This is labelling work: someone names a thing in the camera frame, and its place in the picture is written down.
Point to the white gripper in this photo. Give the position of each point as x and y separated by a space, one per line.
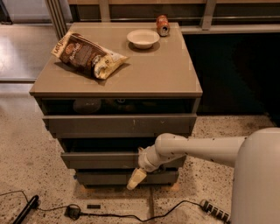
144 162

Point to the grey drawer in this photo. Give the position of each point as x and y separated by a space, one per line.
122 178
100 160
107 126

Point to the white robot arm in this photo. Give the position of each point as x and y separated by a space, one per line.
256 162

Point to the grey bottom drawer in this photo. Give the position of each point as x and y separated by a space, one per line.
122 178

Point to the grey drawer cabinet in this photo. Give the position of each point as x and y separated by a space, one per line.
157 81

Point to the grey round object in drawer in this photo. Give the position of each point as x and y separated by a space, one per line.
86 105

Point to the grey top drawer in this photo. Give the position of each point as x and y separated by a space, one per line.
107 126

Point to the small black floor plate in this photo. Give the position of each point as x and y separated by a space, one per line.
93 206

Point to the black power adapter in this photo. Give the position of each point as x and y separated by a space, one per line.
73 212

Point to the black power strip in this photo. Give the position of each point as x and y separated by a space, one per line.
215 211

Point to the black rod on floor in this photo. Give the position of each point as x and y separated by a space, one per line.
31 204

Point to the white paper bowl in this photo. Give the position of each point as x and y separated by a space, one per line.
143 39

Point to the brown chip bag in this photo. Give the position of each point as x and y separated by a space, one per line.
86 56

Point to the orange soda can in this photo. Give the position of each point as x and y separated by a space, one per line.
163 27

